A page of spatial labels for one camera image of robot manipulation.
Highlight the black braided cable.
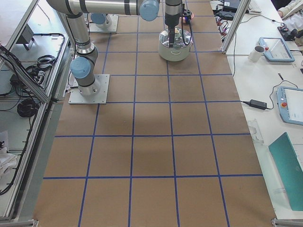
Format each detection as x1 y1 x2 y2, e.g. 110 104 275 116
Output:
181 3 194 47

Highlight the glass pot lid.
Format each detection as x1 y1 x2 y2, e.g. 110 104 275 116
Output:
159 27 193 49

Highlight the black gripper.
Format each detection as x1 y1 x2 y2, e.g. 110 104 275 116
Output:
165 14 181 48
182 9 193 24

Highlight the clear plastic holder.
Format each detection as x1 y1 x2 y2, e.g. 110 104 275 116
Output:
247 119 264 144

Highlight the white mug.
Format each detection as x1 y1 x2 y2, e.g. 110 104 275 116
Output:
248 45 265 62

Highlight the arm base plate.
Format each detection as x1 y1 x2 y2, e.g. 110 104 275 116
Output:
69 74 110 105
88 13 119 33

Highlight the mint green pot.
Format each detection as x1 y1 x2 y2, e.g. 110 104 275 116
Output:
158 27 193 61

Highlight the black power adapter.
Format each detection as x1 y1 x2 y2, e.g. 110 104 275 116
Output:
241 99 267 110

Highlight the blue teach pendant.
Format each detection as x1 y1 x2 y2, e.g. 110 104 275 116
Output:
258 37 295 62
277 86 303 125

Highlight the green board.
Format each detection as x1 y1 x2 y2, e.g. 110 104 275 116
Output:
268 132 303 211

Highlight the blue teach pendant far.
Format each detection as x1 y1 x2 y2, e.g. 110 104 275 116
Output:
258 37 295 62

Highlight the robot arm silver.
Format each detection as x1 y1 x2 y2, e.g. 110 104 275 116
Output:
48 0 160 96
90 9 193 28

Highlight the blue teach pendant near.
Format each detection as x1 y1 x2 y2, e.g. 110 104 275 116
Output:
277 86 303 125

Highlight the aluminium frame post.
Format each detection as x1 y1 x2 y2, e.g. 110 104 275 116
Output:
221 0 250 54

